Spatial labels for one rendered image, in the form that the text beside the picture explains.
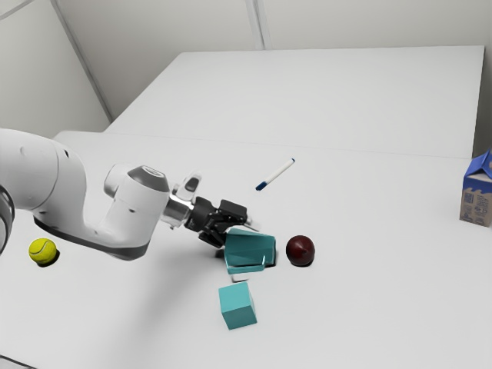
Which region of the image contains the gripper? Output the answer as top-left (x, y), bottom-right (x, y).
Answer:
top-left (184, 196), bottom-right (254, 249)

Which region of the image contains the teal faceted mug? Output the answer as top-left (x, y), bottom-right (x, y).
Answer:
top-left (223, 227), bottom-right (278, 274)

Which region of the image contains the white pen with blue cap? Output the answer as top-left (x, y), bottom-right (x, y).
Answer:
top-left (254, 157), bottom-right (297, 192)

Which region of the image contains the teal cube block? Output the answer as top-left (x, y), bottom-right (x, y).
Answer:
top-left (218, 281), bottom-right (258, 331)

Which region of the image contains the dark red apple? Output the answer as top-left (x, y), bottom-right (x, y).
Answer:
top-left (285, 234), bottom-right (317, 268)

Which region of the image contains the yellow tennis ball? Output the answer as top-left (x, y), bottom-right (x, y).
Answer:
top-left (28, 238), bottom-right (58, 265)

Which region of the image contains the blue and brown carton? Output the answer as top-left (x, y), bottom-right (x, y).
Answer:
top-left (459, 147), bottom-right (492, 228)

